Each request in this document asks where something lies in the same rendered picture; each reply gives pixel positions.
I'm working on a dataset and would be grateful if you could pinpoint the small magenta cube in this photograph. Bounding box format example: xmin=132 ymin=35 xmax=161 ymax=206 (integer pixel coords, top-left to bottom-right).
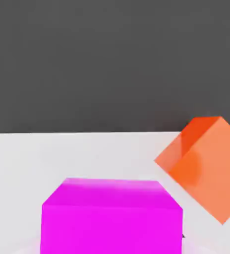
xmin=40 ymin=178 xmax=184 ymax=254

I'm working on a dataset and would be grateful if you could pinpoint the large orange box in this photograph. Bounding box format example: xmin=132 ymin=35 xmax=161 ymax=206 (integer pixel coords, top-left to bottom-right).
xmin=154 ymin=116 xmax=230 ymax=226

